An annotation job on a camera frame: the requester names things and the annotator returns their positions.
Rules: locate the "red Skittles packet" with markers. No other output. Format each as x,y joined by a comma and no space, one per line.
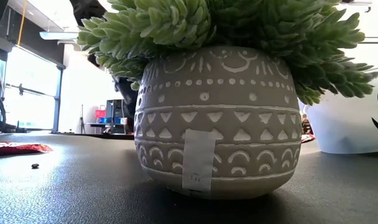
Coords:
307,138
18,148

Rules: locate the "black computer monitor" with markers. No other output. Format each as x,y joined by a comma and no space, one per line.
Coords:
114,109

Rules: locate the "red storage bin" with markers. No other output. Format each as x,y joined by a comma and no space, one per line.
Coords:
100,113

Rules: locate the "blue storage bin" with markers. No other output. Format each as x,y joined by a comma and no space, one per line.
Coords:
104,120

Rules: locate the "background work table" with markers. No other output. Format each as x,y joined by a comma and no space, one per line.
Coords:
95,124

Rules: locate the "thin black tripod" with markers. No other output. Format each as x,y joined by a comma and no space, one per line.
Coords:
82,124

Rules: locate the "long ceiling light fixture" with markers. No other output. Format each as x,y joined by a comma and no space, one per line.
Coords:
58,35

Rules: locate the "succulent in patterned grey pot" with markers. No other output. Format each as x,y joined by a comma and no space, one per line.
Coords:
217,124

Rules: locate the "black table mat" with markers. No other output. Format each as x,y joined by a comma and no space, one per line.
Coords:
83,193

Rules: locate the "small black crumb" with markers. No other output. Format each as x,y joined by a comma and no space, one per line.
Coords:
35,166

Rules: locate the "white bowl with black face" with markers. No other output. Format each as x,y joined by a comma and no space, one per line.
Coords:
341,130

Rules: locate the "dark window frame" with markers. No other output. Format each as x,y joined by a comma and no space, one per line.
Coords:
56,102

